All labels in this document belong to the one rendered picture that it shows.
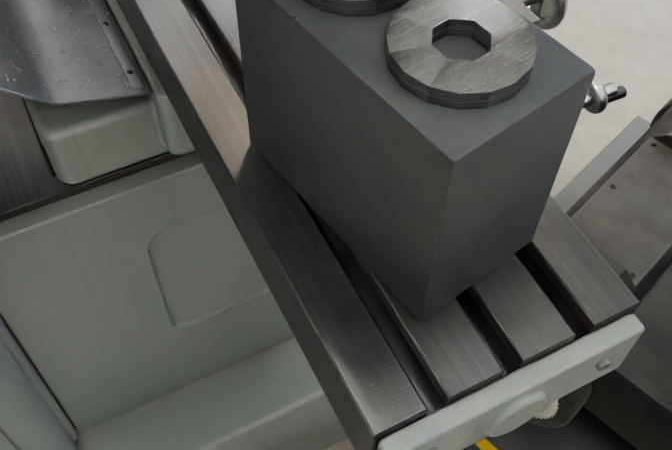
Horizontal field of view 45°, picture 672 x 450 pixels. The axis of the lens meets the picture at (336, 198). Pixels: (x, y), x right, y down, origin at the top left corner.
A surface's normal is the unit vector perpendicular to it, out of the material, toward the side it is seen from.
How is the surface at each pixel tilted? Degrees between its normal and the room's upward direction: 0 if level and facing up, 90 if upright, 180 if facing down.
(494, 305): 0
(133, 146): 90
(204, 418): 0
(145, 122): 90
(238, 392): 0
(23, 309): 90
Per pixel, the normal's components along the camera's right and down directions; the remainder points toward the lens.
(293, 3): 0.02, -0.60
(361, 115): -0.79, 0.49
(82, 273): 0.46, 0.72
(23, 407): 0.87, 0.38
